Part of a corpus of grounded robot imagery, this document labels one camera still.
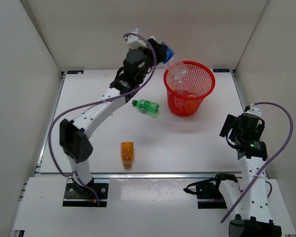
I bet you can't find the right dark corner label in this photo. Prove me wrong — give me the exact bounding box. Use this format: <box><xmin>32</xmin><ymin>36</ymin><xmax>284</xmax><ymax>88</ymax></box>
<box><xmin>213</xmin><ymin>69</ymin><xmax>230</xmax><ymax>73</ymax></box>

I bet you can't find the aluminium front table rail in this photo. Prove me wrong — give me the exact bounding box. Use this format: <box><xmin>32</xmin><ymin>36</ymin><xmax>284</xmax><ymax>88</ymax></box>
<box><xmin>34</xmin><ymin>172</ymin><xmax>245</xmax><ymax>180</ymax></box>

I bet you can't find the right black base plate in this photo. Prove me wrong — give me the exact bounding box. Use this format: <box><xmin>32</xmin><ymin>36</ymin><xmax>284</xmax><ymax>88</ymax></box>
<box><xmin>183</xmin><ymin>177</ymin><xmax>227</xmax><ymax>209</ymax></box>

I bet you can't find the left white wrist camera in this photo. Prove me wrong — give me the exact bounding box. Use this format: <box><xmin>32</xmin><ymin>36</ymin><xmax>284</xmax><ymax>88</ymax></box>
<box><xmin>124</xmin><ymin>35</ymin><xmax>147</xmax><ymax>50</ymax></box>

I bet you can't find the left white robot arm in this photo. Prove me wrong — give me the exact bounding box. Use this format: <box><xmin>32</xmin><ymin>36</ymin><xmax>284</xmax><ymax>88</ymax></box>
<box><xmin>60</xmin><ymin>37</ymin><xmax>169</xmax><ymax>198</ymax></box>

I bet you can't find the green plastic bottle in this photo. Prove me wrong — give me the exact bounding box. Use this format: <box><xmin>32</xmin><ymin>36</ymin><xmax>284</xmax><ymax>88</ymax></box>
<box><xmin>132</xmin><ymin>99</ymin><xmax>160</xmax><ymax>115</ymax></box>

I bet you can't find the orange juice bottle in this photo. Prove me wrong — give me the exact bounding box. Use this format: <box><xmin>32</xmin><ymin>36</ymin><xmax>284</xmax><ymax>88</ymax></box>
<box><xmin>184</xmin><ymin>93</ymin><xmax>197</xmax><ymax>114</ymax></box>
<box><xmin>121</xmin><ymin>142</ymin><xmax>134</xmax><ymax>168</ymax></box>

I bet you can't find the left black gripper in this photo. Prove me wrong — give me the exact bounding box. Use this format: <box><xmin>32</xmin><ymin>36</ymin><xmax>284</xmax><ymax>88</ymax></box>
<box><xmin>132</xmin><ymin>38</ymin><xmax>167</xmax><ymax>84</ymax></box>

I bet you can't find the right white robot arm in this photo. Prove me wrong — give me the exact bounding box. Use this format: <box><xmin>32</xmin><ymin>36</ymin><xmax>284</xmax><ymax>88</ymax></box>
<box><xmin>184</xmin><ymin>113</ymin><xmax>282</xmax><ymax>237</ymax></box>

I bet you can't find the red mesh plastic bin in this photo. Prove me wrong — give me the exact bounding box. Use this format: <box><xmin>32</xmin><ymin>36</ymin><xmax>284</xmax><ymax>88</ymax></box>
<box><xmin>163</xmin><ymin>61</ymin><xmax>216</xmax><ymax>117</ymax></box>

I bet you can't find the left dark corner label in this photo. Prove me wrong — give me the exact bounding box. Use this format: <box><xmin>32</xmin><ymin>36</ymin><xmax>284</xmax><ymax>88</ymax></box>
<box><xmin>67</xmin><ymin>70</ymin><xmax>84</xmax><ymax>75</ymax></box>

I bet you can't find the blue label clear bottle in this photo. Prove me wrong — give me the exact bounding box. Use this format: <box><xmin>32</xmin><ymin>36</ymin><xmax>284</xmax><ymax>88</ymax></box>
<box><xmin>161</xmin><ymin>42</ymin><xmax>188</xmax><ymax>81</ymax></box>

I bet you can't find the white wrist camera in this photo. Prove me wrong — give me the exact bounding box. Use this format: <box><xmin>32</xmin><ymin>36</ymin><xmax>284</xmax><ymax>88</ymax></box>
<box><xmin>244</xmin><ymin>104</ymin><xmax>262</xmax><ymax>118</ymax></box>
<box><xmin>124</xmin><ymin>35</ymin><xmax>147</xmax><ymax>50</ymax></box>

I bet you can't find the dark corner label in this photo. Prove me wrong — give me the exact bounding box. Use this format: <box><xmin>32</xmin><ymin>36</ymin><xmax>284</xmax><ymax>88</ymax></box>
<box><xmin>213</xmin><ymin>69</ymin><xmax>230</xmax><ymax>73</ymax></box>
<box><xmin>67</xmin><ymin>70</ymin><xmax>84</xmax><ymax>75</ymax></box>

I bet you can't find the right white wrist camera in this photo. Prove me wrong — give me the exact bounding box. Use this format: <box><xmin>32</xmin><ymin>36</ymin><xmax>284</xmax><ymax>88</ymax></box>
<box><xmin>244</xmin><ymin>104</ymin><xmax>262</xmax><ymax>118</ymax></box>

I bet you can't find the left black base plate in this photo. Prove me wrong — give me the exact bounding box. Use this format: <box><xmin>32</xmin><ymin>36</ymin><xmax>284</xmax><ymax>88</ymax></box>
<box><xmin>62</xmin><ymin>179</ymin><xmax>109</xmax><ymax>207</ymax></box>

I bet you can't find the large clear plastic bottle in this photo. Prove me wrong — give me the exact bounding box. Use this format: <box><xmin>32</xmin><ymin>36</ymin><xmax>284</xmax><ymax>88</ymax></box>
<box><xmin>173</xmin><ymin>79</ymin><xmax>195</xmax><ymax>97</ymax></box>

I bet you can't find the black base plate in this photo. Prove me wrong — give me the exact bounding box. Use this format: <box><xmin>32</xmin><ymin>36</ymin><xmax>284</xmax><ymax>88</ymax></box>
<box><xmin>62</xmin><ymin>179</ymin><xmax>109</xmax><ymax>207</ymax></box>
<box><xmin>183</xmin><ymin>177</ymin><xmax>227</xmax><ymax>209</ymax></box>

